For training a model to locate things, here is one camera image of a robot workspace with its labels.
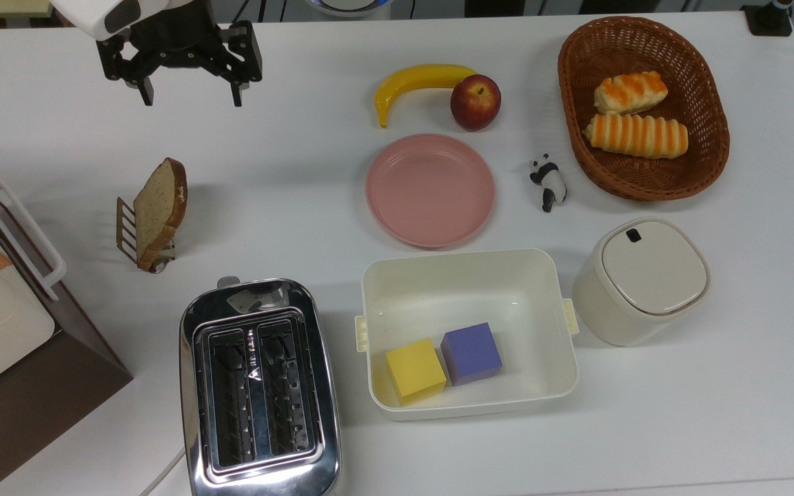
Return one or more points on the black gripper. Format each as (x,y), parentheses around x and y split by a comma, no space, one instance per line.
(180,38)

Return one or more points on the brown-crusted bread slice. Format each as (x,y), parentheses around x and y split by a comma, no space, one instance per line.
(159,207)

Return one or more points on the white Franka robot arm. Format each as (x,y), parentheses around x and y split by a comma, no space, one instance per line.
(83,15)

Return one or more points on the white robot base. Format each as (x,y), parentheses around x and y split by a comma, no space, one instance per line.
(349,5)

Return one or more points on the chrome two-slot toaster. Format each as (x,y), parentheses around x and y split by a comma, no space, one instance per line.
(259,386)

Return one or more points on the short orange-glazed bread roll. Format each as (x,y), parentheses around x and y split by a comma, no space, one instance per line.
(630,92)

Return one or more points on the long striped bread roll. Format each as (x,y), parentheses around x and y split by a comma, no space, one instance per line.
(635,136)

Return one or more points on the metal toast rack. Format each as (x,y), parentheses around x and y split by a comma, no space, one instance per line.
(125,231)

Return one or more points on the yellow banana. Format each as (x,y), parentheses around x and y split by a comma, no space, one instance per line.
(414,78)

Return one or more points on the pink plate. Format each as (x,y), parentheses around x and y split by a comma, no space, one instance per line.
(430,191)

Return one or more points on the red apple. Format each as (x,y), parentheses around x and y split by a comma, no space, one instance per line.
(475,103)

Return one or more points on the cream and brown oven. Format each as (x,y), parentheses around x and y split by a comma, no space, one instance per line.
(4,331)

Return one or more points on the white plastic container box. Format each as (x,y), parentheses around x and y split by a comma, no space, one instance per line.
(466,296)

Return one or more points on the yellow cube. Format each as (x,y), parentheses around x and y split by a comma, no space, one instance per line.
(415,370)

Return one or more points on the panda figurine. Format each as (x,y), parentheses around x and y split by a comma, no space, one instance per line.
(550,182)

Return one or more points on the purple cube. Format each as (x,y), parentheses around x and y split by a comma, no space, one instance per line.
(471,353)

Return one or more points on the cream lidded bin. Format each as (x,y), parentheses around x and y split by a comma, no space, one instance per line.
(645,275)

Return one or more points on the brown wicker basket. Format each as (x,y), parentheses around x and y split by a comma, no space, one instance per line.
(704,131)

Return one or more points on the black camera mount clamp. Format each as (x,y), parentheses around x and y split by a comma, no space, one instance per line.
(768,19)

